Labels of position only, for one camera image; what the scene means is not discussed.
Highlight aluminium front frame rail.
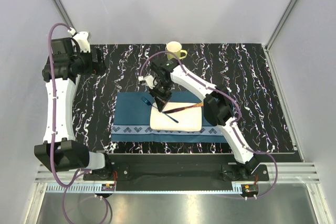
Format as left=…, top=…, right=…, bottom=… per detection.
left=34, top=162, right=320, bottom=184

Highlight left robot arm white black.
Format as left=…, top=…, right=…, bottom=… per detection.
left=34, top=32, right=113, bottom=180

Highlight right connector box orange black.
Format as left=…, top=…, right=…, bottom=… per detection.
left=241, top=184, right=259, bottom=198

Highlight right aluminium frame post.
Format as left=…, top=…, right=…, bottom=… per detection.
left=265, top=0, right=299, bottom=51

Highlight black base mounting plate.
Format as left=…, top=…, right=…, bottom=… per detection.
left=82, top=155, right=269, bottom=182

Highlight blue cloth placemat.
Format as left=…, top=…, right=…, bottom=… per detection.
left=111, top=92, right=227, bottom=143

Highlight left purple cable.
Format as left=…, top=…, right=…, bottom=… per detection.
left=48, top=23, right=113, bottom=222

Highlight left connector box black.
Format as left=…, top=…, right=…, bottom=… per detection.
left=101, top=183, right=116, bottom=192

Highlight white slotted cable duct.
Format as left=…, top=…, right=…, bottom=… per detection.
left=46, top=183, right=259, bottom=194

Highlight aluminium frame post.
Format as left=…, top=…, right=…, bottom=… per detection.
left=38, top=0, right=88, bottom=53
left=265, top=0, right=299, bottom=51

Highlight yellow-green ceramic mug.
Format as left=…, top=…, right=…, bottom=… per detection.
left=166, top=41, right=187, bottom=59

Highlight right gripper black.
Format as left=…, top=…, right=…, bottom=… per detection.
left=148, top=80, right=174, bottom=112

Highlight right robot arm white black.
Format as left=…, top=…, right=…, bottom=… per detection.
left=145, top=59, right=260, bottom=181

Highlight blue fork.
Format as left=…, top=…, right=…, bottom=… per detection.
left=141, top=97, right=179, bottom=123

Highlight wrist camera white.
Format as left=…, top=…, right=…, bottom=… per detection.
left=138, top=75, right=155, bottom=89
left=68, top=27, right=91, bottom=53

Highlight left aluminium frame post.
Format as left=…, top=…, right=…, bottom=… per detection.
left=38, top=0, right=88, bottom=53

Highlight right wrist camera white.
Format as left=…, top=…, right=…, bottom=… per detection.
left=138, top=75, right=155, bottom=89

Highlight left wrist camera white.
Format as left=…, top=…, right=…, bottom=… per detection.
left=68, top=27, right=91, bottom=53

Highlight white rectangular plate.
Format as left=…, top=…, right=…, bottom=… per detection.
left=150, top=103, right=202, bottom=132

